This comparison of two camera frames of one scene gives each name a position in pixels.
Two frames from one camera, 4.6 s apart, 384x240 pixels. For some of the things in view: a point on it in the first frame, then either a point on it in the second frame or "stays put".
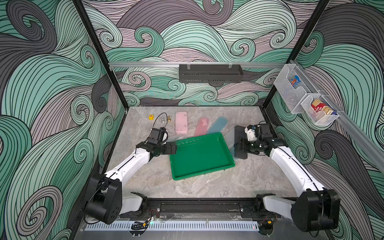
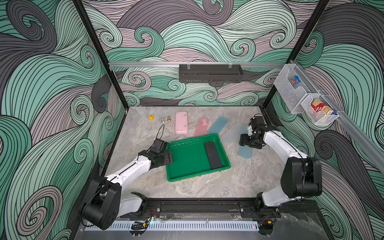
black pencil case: x=240 y=142 -> x=213 y=157
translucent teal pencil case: x=217 y=125 stays put
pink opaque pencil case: x=181 y=122 stays put
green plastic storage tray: x=200 y=155 stays put
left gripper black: x=168 y=151 -> x=167 y=157
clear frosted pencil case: x=174 y=138 stays put
